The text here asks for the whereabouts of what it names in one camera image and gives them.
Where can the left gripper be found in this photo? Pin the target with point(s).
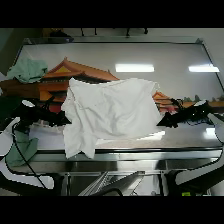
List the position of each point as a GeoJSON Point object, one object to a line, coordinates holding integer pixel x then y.
{"type": "Point", "coordinates": [58, 119]}

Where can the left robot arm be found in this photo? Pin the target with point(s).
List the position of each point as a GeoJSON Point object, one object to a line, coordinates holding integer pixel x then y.
{"type": "Point", "coordinates": [28, 115]}

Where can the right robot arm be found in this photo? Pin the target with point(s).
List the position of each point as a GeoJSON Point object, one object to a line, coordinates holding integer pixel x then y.
{"type": "Point", "coordinates": [200, 111]}

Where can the white T-shirt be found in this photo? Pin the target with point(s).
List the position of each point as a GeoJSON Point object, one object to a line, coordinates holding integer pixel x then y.
{"type": "Point", "coordinates": [113, 110]}

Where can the light green garment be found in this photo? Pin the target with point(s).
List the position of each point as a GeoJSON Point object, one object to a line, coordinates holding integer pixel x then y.
{"type": "Point", "coordinates": [23, 148]}
{"type": "Point", "coordinates": [28, 70]}

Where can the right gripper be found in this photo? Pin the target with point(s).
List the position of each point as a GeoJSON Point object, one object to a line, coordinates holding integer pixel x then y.
{"type": "Point", "coordinates": [168, 120]}

